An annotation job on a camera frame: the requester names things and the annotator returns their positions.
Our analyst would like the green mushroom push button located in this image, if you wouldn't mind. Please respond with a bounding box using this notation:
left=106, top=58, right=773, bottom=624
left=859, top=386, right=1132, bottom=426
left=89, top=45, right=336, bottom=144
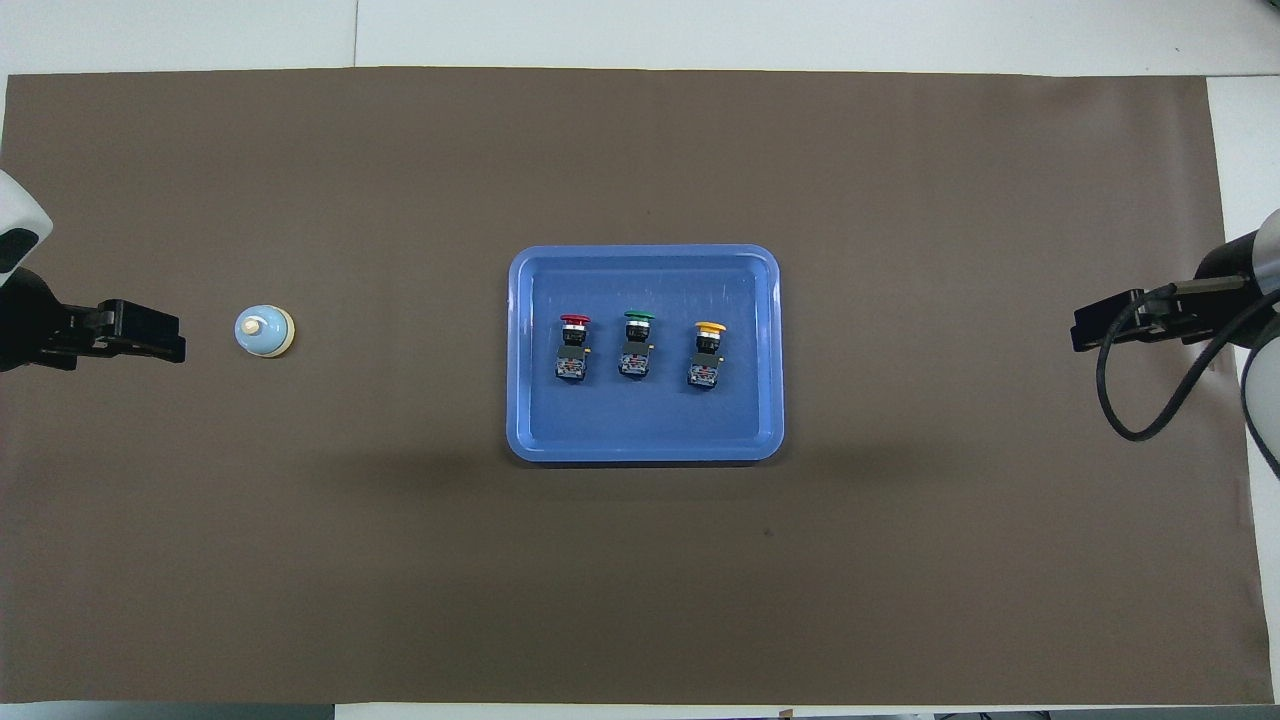
left=618, top=310, right=657, bottom=378

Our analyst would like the light blue service bell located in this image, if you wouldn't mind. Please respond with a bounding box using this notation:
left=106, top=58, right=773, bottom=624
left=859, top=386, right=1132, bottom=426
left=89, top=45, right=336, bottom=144
left=234, top=303, right=296, bottom=359

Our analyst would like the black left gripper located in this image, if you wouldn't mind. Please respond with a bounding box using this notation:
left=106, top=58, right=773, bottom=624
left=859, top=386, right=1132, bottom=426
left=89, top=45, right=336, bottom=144
left=0, top=268, right=188, bottom=373

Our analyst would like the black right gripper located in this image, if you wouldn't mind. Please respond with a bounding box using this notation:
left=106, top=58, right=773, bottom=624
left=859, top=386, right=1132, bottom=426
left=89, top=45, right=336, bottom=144
left=1070, top=280, right=1257, bottom=354

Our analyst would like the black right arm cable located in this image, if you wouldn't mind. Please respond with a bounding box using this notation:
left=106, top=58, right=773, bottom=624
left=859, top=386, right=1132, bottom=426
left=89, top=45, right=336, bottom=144
left=1096, top=283, right=1280, bottom=442

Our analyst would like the brown table mat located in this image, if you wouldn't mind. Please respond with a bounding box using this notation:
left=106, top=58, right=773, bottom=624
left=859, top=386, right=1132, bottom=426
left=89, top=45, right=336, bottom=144
left=0, top=66, right=1263, bottom=706

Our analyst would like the yellow mushroom push button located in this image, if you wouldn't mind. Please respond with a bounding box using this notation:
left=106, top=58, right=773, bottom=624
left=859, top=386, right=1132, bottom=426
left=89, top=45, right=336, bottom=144
left=687, top=321, right=728, bottom=390

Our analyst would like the blue plastic tray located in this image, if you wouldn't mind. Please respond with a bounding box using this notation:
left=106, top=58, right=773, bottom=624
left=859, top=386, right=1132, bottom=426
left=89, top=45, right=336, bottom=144
left=506, top=244, right=785, bottom=463

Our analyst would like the red mushroom push button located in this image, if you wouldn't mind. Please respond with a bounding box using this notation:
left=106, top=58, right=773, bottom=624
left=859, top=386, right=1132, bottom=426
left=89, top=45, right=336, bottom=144
left=555, top=313, right=593, bottom=384

